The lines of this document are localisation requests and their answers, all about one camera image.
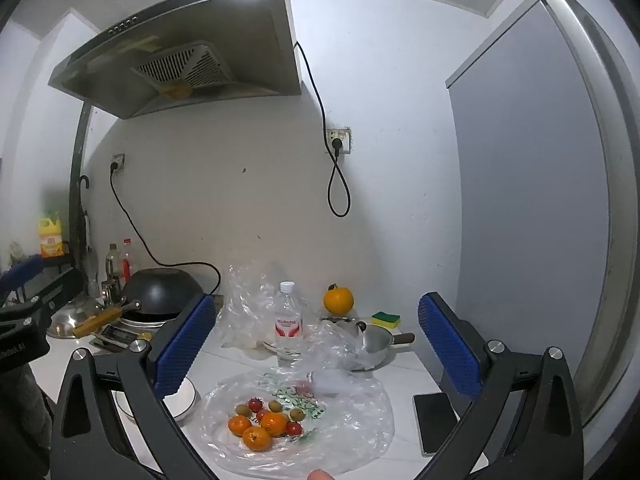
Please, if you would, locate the steel saucepan with wooden handle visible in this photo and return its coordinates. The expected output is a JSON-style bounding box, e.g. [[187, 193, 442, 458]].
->
[[336, 319, 416, 373]]

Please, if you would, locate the clear water bottle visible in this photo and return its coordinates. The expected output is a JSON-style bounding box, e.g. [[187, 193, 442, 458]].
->
[[273, 281, 305, 369]]

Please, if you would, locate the black smartphone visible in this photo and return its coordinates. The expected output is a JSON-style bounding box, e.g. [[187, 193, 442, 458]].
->
[[412, 392, 460, 458]]

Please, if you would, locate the yellow green sponge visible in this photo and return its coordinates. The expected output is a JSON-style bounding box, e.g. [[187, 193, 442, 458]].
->
[[370, 310, 401, 330]]

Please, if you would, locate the large orange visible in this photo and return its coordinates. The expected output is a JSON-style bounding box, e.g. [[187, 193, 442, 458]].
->
[[323, 283, 355, 317]]

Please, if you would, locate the black range hood cable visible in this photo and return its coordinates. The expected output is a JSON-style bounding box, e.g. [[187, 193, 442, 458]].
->
[[294, 40, 352, 219]]

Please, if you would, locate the cooking oil bottle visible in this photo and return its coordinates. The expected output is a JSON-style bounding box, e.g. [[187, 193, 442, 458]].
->
[[104, 243, 121, 292]]

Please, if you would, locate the grey refrigerator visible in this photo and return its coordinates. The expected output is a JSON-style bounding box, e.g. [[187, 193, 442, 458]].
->
[[445, 0, 640, 428]]

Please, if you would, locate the white plate with dark rim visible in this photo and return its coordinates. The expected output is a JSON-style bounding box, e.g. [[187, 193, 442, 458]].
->
[[114, 375, 197, 424]]

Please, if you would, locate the crumpled clear plastic bag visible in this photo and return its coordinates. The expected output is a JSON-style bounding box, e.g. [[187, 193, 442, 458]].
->
[[219, 260, 321, 352], [304, 321, 397, 397]]

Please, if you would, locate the person's left forearm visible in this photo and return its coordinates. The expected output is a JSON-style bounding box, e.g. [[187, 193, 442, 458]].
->
[[0, 362, 57, 480]]

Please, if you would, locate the black cooker power cable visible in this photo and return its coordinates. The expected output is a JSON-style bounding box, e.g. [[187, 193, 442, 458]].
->
[[108, 162, 222, 297]]

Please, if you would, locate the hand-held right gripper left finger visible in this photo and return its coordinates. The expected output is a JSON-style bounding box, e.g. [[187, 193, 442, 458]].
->
[[50, 292, 217, 480]]

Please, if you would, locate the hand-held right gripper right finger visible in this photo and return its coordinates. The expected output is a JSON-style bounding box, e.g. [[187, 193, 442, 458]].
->
[[410, 291, 586, 480]]

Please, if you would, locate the steel range hood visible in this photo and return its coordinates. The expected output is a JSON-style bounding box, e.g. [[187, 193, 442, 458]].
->
[[47, 0, 303, 121]]

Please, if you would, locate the printed plastic bag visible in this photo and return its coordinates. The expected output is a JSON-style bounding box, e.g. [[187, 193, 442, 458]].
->
[[192, 365, 397, 479]]

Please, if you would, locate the yellow detergent bottle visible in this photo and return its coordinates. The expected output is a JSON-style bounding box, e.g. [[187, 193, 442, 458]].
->
[[38, 210, 66, 259]]

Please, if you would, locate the induction cooker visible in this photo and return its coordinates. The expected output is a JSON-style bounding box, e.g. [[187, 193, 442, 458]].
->
[[89, 294, 223, 353]]

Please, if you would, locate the black hook-handled umbrella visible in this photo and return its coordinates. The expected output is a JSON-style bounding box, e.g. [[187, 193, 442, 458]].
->
[[77, 175, 92, 261]]

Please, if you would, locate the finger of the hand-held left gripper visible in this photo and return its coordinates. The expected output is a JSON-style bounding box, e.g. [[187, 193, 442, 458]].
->
[[7, 266, 85, 333], [0, 254, 45, 301]]

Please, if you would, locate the black wok with wooden handle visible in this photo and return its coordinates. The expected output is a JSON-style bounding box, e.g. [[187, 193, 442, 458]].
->
[[72, 268, 204, 339]]

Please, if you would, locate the black vertical pipe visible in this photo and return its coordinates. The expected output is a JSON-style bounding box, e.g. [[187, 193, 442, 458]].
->
[[69, 104, 94, 273]]

